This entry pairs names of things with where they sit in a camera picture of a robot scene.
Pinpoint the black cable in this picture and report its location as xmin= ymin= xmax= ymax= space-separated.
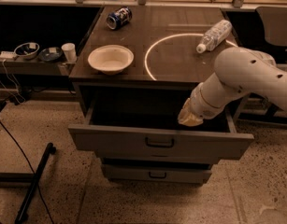
xmin=0 ymin=118 xmax=55 ymax=224

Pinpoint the clear plastic water bottle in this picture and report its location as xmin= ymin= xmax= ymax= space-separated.
xmin=196 ymin=20 xmax=232 ymax=53

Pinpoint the blue soda can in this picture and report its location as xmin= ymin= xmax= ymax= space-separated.
xmin=107 ymin=7 xmax=132 ymax=30

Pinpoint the dark blue bowl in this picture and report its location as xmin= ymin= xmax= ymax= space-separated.
xmin=38 ymin=47 xmax=63 ymax=63

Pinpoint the grey side shelf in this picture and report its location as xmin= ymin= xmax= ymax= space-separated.
xmin=0 ymin=60 xmax=74 ymax=76

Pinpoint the white power strip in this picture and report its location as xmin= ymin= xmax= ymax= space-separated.
xmin=0 ymin=51 xmax=16 ymax=60

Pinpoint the grey bottom drawer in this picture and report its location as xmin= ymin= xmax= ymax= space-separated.
xmin=102 ymin=164 xmax=212 ymax=185

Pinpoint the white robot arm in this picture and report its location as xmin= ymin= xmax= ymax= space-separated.
xmin=178 ymin=47 xmax=287 ymax=127

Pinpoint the dark wooden drawer cabinet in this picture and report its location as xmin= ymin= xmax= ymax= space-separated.
xmin=68 ymin=5 xmax=251 ymax=185

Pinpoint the grey top drawer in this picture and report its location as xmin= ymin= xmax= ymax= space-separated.
xmin=68 ymin=100 xmax=253 ymax=163

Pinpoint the white paper bowl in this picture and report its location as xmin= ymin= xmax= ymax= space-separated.
xmin=88 ymin=45 xmax=134 ymax=76

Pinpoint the black stand base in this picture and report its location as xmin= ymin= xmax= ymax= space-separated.
xmin=0 ymin=143 xmax=56 ymax=224

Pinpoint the metal bowl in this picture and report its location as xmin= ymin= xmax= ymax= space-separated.
xmin=14 ymin=42 xmax=39 ymax=60

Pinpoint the white paper cup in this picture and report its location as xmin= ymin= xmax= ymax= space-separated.
xmin=61 ymin=43 xmax=77 ymax=63

